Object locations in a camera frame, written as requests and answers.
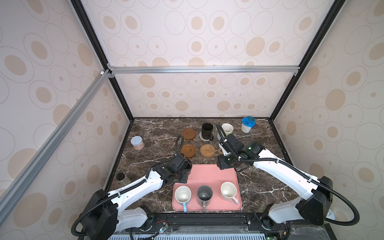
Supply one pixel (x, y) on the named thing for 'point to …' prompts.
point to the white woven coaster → (201, 137)
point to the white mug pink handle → (228, 191)
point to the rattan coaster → (207, 150)
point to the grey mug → (204, 194)
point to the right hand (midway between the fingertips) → (220, 164)
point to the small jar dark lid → (122, 179)
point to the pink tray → (209, 175)
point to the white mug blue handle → (183, 194)
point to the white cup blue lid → (247, 123)
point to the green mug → (228, 128)
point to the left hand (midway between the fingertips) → (189, 175)
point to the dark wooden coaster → (188, 134)
